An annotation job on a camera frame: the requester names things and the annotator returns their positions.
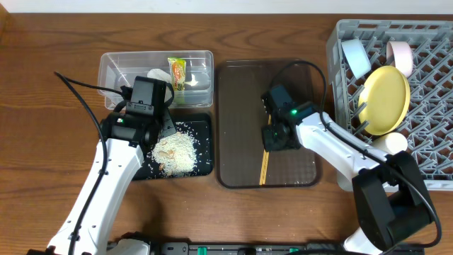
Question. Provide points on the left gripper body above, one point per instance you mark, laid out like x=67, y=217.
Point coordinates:
x=167, y=125

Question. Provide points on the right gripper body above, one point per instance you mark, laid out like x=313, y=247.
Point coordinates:
x=268, y=118

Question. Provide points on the rice food waste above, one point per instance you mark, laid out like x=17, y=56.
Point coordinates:
x=175, y=154

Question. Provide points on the white tissue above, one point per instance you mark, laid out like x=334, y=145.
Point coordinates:
x=160, y=75

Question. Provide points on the yellow green snack wrapper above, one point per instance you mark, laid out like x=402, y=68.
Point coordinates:
x=177, y=72

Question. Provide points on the yellow plate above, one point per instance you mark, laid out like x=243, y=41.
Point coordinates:
x=385, y=100

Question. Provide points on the white cup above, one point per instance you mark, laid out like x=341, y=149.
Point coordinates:
x=393, y=143

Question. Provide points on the light blue bowl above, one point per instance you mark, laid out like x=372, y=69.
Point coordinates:
x=356, y=57

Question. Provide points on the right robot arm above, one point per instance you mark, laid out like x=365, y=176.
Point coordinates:
x=391, y=198

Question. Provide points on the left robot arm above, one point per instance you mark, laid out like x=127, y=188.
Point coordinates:
x=125, y=139

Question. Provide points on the black waste tray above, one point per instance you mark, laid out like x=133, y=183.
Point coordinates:
x=203, y=156

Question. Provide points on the grey dishwasher rack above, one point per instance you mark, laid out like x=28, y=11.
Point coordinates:
x=428, y=123

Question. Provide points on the dark brown serving tray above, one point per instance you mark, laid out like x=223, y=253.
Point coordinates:
x=241, y=159

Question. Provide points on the clear plastic bin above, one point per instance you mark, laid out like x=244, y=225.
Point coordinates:
x=120, y=69

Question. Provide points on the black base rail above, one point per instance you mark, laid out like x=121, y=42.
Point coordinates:
x=230, y=248

